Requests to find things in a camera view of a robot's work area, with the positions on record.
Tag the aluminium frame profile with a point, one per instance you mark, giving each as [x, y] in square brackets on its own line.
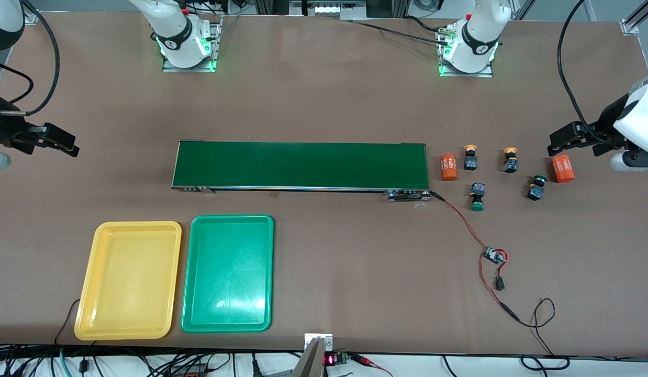
[635, 22]
[32, 18]

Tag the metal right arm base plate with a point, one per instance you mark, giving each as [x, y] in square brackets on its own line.
[188, 68]

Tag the white equipment box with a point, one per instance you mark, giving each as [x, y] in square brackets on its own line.
[326, 8]

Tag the yellow plastic tray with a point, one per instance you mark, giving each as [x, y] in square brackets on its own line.
[127, 283]

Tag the orange cylinder white print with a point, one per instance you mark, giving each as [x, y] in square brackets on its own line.
[563, 169]
[448, 167]

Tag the green plastic tray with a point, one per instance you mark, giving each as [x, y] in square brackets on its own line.
[227, 283]

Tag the small green circuit board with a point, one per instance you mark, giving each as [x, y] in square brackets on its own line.
[494, 255]

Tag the red clip lead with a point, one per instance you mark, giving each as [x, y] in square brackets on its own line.
[363, 360]

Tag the small metal bracket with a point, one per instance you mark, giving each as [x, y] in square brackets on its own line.
[308, 337]

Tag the grey camera mount bar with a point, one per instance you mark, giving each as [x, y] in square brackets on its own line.
[307, 364]

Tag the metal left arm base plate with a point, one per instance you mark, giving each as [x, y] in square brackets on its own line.
[465, 74]

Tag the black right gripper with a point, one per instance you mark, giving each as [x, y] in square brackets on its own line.
[0, 131]

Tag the green belt conveyor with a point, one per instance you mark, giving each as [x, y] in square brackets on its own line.
[303, 165]

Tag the small black plug connector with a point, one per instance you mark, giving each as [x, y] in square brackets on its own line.
[500, 284]

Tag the green mushroom push button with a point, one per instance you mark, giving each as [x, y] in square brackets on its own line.
[478, 191]
[535, 191]

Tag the red LED display module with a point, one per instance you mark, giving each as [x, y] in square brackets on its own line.
[332, 359]

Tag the yellow mushroom push button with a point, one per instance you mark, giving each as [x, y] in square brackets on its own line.
[510, 165]
[470, 161]

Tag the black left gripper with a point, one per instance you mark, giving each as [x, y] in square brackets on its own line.
[608, 121]

